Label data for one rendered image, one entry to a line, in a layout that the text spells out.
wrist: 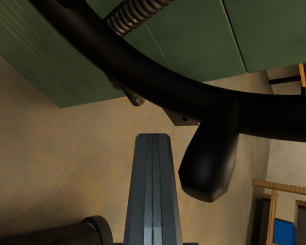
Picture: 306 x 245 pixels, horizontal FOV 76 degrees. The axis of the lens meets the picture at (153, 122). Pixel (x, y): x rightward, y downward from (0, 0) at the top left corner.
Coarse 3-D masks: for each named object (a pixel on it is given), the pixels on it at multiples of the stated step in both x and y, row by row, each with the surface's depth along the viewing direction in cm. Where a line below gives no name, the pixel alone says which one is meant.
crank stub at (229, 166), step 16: (224, 96) 11; (208, 112) 11; (224, 112) 10; (240, 112) 11; (208, 128) 10; (224, 128) 10; (192, 144) 10; (208, 144) 9; (224, 144) 9; (192, 160) 9; (208, 160) 9; (224, 160) 9; (192, 176) 9; (208, 176) 8; (224, 176) 9; (192, 192) 9; (208, 192) 8; (224, 192) 9
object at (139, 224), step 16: (144, 144) 9; (144, 160) 9; (144, 176) 8; (144, 192) 7; (128, 208) 7; (144, 208) 7; (128, 224) 6; (144, 224) 6; (128, 240) 6; (144, 240) 6
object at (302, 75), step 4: (300, 64) 242; (304, 64) 250; (300, 68) 246; (304, 68) 254; (300, 72) 251; (304, 72) 253; (292, 76) 317; (296, 76) 313; (300, 76) 309; (304, 76) 254; (272, 80) 335; (276, 80) 331; (280, 80) 326; (284, 80) 322; (288, 80) 320; (292, 80) 316; (296, 80) 314; (300, 80) 311; (304, 80) 259; (272, 84) 337; (304, 84) 264; (304, 88) 294; (304, 92) 291
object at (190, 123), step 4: (212, 80) 42; (216, 80) 43; (208, 84) 41; (212, 84) 42; (216, 84) 43; (220, 84) 45; (168, 112) 42; (172, 112) 41; (168, 116) 43; (172, 116) 42; (176, 116) 42; (180, 116) 41; (172, 120) 43; (176, 120) 43; (180, 120) 42; (184, 120) 41; (188, 120) 41; (192, 120) 40; (176, 124) 44; (180, 124) 43; (184, 124) 43; (188, 124) 42; (192, 124) 41; (196, 124) 41
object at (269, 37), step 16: (224, 0) 24; (240, 0) 24; (256, 0) 23; (272, 0) 22; (288, 0) 22; (304, 0) 21; (240, 16) 25; (256, 16) 24; (272, 16) 23; (288, 16) 23; (304, 16) 22; (240, 32) 26; (256, 32) 25; (272, 32) 25; (288, 32) 24; (304, 32) 23; (240, 48) 28; (256, 48) 27; (272, 48) 26; (288, 48) 25; (304, 48) 24; (256, 64) 29; (272, 64) 28; (288, 64) 27
